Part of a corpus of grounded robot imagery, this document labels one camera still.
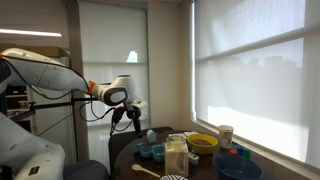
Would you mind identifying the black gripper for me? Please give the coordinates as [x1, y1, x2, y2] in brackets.
[125, 100, 148, 139]

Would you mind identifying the white paper sheet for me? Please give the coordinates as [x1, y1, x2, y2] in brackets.
[168, 130, 199, 138]

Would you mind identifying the large white roller blind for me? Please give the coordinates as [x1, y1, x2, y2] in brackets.
[194, 0, 320, 169]

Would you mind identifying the black chair back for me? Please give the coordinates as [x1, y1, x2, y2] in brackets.
[108, 128, 148, 180]

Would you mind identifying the blue patterned paper plate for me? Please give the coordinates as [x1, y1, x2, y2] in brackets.
[159, 174, 189, 180]

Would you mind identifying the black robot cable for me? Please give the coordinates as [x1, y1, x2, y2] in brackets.
[1, 54, 134, 138]

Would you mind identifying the narrow white roller blind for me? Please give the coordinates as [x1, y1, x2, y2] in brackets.
[78, 1, 149, 123]

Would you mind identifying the grey padded seat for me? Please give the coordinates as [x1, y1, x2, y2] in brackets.
[63, 159, 109, 180]

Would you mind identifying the white green scrub brush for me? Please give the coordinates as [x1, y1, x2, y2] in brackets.
[187, 151, 200, 165]

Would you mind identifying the storage shelf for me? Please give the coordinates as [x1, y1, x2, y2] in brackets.
[4, 83, 38, 134]

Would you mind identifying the ceiling strip light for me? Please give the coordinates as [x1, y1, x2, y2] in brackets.
[0, 28, 63, 38]

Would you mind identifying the white plastic spoon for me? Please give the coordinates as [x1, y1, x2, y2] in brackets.
[131, 163, 162, 179]

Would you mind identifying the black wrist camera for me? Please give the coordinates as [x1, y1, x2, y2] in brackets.
[112, 106, 124, 126]

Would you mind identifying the yellow bowl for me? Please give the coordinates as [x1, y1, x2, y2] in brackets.
[186, 133, 219, 155]

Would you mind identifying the dark blue bowl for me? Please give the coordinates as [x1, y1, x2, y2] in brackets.
[212, 153, 264, 180]

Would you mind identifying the glass jar of rice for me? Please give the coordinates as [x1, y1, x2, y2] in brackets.
[164, 134, 190, 178]

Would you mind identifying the black stand bar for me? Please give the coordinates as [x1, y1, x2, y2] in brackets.
[11, 91, 101, 164]

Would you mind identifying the large teal measuring cup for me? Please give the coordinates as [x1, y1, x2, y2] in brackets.
[151, 144, 167, 164]

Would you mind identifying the white printed paper cup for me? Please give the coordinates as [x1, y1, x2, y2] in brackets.
[218, 124, 235, 150]

